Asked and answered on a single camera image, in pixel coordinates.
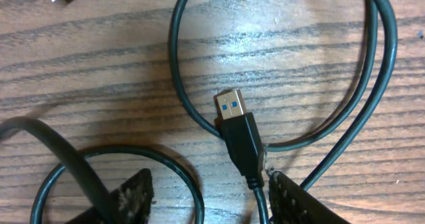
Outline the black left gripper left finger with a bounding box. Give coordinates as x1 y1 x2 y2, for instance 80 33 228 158
64 168 156 224

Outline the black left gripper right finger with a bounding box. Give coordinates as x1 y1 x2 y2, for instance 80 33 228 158
269 171 349 224

